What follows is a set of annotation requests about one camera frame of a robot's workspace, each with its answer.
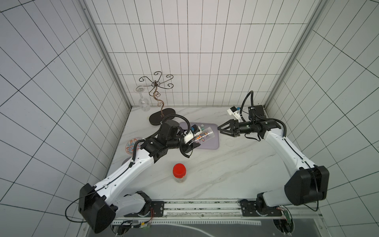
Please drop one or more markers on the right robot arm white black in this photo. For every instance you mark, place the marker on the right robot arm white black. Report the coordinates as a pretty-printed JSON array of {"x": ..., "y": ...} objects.
[{"x": 308, "y": 182}]

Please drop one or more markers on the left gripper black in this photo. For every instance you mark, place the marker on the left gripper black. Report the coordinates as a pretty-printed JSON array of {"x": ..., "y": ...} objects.
[{"x": 186, "y": 148}]

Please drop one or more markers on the aluminium mounting rail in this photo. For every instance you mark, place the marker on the aluminium mounting rail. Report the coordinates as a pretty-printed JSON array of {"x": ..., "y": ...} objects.
[{"x": 215, "y": 211}]

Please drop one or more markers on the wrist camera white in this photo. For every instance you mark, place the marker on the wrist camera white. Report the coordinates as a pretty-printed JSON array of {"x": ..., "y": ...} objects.
[
  {"x": 234, "y": 111},
  {"x": 192, "y": 132}
]

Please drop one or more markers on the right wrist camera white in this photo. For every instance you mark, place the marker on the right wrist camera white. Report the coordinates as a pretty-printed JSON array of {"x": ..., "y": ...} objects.
[{"x": 234, "y": 111}]

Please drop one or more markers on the patterned red blue bowl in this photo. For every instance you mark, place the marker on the patterned red blue bowl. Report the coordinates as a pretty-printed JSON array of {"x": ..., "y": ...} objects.
[{"x": 129, "y": 147}]

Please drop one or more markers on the red lid candy jar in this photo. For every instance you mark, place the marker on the red lid candy jar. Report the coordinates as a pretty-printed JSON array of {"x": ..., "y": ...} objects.
[{"x": 179, "y": 172}]

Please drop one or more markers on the lilac plastic tray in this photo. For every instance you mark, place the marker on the lilac plastic tray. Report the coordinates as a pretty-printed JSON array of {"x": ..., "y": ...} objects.
[{"x": 213, "y": 144}]

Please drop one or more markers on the hanging wine glass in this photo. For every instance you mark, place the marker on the hanging wine glass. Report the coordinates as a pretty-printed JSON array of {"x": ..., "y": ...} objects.
[{"x": 143, "y": 102}]

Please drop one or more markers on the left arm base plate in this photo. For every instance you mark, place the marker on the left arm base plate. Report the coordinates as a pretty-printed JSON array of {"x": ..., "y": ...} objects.
[{"x": 156, "y": 206}]

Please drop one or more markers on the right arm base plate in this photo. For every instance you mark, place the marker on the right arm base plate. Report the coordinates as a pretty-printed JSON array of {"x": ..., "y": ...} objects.
[{"x": 253, "y": 208}]

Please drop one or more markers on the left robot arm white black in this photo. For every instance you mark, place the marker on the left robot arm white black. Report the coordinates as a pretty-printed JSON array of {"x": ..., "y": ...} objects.
[{"x": 101, "y": 204}]

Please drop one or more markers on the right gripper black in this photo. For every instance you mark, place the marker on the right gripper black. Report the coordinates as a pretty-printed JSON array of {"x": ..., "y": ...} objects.
[{"x": 234, "y": 127}]

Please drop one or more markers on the small clear jar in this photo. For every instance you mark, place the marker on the small clear jar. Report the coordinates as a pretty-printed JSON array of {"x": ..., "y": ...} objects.
[{"x": 205, "y": 135}]

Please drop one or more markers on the clear jar lid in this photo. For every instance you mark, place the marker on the clear jar lid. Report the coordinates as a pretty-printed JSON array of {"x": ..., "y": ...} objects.
[{"x": 230, "y": 143}]

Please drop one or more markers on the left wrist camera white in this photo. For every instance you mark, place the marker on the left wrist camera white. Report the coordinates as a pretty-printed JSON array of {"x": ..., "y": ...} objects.
[{"x": 192, "y": 132}]

